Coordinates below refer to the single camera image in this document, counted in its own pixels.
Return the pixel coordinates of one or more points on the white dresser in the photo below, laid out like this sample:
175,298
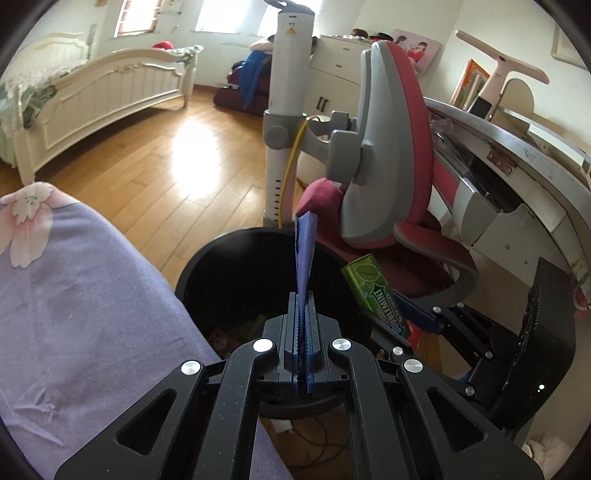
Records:
337,69

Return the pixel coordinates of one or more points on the blue wrapper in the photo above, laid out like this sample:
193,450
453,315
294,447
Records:
304,249

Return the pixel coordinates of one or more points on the pile of clothes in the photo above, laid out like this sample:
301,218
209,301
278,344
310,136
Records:
249,87

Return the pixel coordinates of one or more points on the white grey desk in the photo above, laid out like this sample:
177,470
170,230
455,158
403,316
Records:
531,184

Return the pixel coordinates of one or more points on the dark red cushion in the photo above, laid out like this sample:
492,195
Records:
321,198

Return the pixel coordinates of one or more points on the wall picture frame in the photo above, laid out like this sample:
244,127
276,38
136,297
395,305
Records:
570,46

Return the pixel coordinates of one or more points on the white robot column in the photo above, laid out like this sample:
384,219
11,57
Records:
291,69

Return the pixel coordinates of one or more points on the green bed sheet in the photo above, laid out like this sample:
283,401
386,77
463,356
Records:
27,101

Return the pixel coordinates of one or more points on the red item on bed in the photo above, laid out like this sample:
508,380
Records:
163,45

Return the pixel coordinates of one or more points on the orange bag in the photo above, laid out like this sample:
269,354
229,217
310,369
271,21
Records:
415,338

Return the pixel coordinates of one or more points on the framed portrait photo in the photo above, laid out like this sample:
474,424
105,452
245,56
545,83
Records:
415,50

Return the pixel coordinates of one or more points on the orange picture board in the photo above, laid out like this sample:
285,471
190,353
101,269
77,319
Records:
468,83

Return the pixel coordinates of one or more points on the black trash bin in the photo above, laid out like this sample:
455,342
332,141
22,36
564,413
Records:
207,272

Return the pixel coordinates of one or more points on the bright window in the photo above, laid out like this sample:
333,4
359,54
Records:
267,18
217,16

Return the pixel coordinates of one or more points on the green cloth on bedpost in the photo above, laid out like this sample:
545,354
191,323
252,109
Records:
187,54

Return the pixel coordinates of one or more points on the clear plastic wrap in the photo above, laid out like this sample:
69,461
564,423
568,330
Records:
445,127

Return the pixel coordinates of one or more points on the green gum packet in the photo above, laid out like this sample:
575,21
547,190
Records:
369,286

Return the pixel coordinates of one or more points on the window with brown blind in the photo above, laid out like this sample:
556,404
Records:
134,18

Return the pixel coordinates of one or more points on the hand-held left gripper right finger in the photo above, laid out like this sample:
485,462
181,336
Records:
311,323

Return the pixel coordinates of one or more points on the white wooden bed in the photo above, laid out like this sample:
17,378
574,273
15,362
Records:
115,92

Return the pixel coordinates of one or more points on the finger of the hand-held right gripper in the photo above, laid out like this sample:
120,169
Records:
415,314
383,337

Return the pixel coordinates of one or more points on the pink grey desk chair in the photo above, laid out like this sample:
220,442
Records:
392,138

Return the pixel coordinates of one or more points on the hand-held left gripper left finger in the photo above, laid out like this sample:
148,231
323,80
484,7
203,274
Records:
295,323

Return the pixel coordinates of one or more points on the purple floral blanket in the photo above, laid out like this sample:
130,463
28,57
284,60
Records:
92,323

